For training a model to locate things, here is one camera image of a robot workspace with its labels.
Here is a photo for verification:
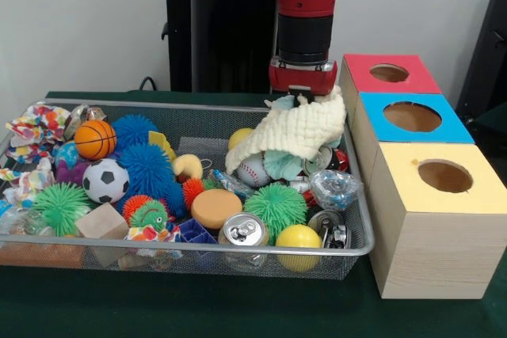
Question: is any green spiky rubber toy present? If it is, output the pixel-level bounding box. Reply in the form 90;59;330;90
32;182;94;237

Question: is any black monitor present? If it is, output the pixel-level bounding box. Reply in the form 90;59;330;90
455;0;507;117

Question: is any round orange sponge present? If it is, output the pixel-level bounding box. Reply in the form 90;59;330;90
190;188;243;230

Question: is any yellow ball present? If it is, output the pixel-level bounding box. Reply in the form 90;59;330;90
275;224;323;273

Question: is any large green spiky ball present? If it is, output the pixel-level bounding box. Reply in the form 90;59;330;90
243;183;309;236

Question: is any orange toy basketball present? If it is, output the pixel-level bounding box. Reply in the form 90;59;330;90
74;120;118;161

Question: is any silver top drink can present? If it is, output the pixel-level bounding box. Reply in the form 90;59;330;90
217;212;270;272

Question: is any blue spiky toy with eyes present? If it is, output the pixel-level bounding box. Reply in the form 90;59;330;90
118;143;185;216

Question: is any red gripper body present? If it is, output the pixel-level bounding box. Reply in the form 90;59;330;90
269;61;339;96

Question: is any dark green tablecloth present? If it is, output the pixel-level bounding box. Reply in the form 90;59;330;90
0;90;507;338
473;101;507;145

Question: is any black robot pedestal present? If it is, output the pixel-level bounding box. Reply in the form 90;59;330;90
153;0;318;96

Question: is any cream and mint cloth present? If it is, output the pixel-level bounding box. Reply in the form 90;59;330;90
224;85;348;179

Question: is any black cable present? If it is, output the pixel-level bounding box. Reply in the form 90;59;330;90
138;75;159;92

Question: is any black and white soccer ball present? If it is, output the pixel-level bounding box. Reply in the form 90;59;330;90
82;158;131;204

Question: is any blue spiky rubber ball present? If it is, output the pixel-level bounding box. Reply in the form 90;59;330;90
111;114;159;149

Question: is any silver wire mesh bin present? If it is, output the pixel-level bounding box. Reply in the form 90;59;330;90
0;98;375;283

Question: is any yellow plush duck toy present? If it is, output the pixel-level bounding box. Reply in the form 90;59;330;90
173;154;205;184

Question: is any wooden box with three holes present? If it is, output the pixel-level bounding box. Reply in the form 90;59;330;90
335;53;507;300

